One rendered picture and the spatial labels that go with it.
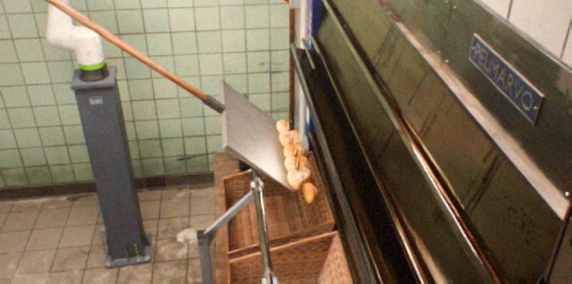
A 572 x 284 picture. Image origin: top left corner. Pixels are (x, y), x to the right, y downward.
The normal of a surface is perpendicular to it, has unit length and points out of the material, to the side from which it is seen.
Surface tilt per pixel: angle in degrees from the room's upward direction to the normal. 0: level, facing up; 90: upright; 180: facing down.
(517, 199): 70
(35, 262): 0
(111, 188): 90
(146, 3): 90
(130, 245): 90
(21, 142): 90
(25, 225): 0
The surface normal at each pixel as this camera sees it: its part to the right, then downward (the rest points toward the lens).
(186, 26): 0.13, 0.51
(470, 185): -0.93, -0.23
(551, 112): -0.99, 0.07
